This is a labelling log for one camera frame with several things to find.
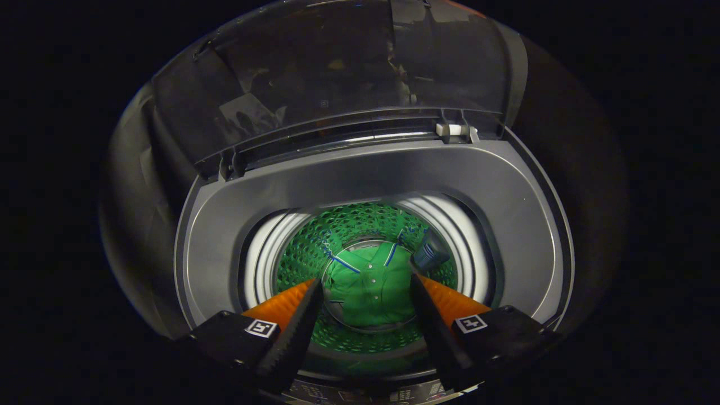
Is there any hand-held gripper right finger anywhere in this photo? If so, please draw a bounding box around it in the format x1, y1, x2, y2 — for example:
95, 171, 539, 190
409, 273, 562, 393

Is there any grey washing machine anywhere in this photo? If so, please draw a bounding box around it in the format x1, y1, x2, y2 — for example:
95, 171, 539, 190
173, 127, 575, 404

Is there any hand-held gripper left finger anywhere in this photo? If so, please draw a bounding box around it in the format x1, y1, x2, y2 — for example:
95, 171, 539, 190
176, 278, 325, 394

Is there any green polo shirt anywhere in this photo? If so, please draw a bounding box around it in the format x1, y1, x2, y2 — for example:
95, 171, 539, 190
323, 242, 420, 328

